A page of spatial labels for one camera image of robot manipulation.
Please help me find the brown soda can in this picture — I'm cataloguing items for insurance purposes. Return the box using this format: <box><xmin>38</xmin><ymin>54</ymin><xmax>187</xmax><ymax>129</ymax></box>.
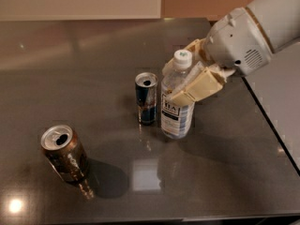
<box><xmin>40</xmin><ymin>125</ymin><xmax>88</xmax><ymax>183</ymax></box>

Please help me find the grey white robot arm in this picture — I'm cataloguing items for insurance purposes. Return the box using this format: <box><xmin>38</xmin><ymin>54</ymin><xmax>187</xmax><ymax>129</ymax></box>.
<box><xmin>167</xmin><ymin>0</ymin><xmax>300</xmax><ymax>106</ymax></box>

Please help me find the clear plastic water bottle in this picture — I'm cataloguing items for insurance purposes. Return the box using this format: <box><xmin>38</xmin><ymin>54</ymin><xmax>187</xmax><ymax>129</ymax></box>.
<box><xmin>160</xmin><ymin>50</ymin><xmax>194</xmax><ymax>139</ymax></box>

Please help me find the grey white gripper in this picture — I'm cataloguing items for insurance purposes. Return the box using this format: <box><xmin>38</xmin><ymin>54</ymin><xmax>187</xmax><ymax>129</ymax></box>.
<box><xmin>162</xmin><ymin>7</ymin><xmax>272</xmax><ymax>107</ymax></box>

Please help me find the blue silver redbull can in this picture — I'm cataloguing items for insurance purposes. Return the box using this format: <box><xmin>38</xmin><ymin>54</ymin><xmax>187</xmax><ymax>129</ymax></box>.
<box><xmin>135</xmin><ymin>72</ymin><xmax>158</xmax><ymax>125</ymax></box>

